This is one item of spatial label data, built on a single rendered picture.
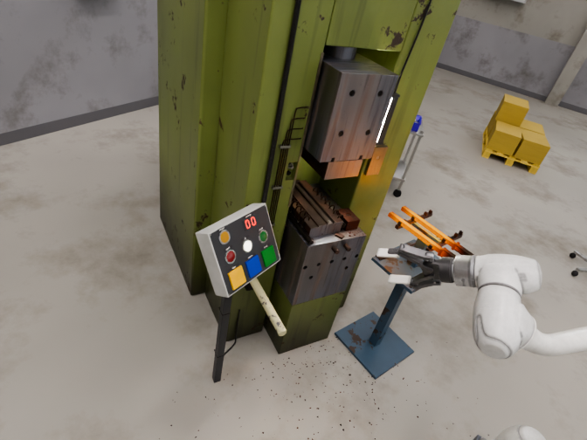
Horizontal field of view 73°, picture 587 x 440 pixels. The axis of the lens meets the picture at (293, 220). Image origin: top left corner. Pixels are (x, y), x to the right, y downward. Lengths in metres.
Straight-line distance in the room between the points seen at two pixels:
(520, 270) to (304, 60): 1.10
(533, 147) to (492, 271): 5.61
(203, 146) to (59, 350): 1.45
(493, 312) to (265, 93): 1.14
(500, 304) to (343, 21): 1.20
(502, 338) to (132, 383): 1.99
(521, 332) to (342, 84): 1.08
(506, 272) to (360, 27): 1.14
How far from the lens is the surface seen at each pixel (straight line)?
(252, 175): 1.83
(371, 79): 1.75
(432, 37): 2.10
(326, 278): 2.27
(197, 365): 2.58
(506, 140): 6.66
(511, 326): 1.08
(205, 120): 2.13
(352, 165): 1.91
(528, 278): 1.17
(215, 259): 1.56
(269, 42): 1.62
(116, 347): 2.69
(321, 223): 2.06
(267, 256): 1.74
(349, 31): 1.79
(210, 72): 2.05
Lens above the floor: 2.16
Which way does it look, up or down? 35 degrees down
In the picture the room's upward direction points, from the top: 13 degrees clockwise
